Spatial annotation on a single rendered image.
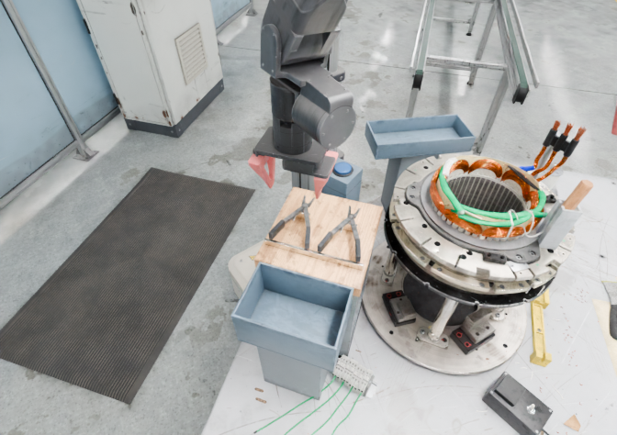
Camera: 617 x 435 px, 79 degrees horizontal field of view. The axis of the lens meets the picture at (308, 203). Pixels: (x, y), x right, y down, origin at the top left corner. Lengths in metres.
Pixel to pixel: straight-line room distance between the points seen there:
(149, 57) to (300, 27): 2.28
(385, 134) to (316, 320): 0.55
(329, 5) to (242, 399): 0.72
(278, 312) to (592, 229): 0.97
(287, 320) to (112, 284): 1.52
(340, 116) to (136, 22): 2.24
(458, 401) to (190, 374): 1.16
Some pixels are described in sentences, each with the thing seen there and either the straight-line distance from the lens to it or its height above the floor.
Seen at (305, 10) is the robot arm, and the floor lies 1.46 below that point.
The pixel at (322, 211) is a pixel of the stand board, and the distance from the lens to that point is 0.73.
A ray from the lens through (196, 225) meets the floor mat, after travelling 2.21.
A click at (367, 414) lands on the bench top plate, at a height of 0.78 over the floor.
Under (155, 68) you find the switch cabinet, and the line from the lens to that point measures 2.71.
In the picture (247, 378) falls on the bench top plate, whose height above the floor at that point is 0.78.
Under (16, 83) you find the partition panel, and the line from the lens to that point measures 2.68.
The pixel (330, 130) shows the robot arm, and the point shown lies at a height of 1.34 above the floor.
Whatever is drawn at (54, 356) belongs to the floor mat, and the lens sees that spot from 2.02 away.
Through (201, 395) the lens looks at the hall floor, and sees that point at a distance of 1.72.
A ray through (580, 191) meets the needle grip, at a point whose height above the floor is 1.22.
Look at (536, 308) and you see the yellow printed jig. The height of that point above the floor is 0.79.
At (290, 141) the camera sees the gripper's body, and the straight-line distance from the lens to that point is 0.53.
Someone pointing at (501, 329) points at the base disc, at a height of 0.80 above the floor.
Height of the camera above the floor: 1.59
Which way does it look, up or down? 45 degrees down
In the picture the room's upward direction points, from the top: straight up
